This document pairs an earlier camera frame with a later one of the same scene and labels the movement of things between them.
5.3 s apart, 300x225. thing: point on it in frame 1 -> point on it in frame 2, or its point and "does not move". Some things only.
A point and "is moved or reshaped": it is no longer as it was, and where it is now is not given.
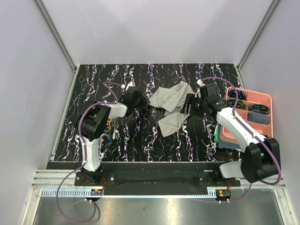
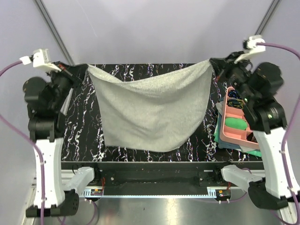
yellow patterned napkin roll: [240, 103] does not move
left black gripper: [145, 101] -> [76, 72]
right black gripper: [190, 99] -> [221, 66]
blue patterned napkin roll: [241, 94] does not move
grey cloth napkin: [172, 99] is moved or reshaped
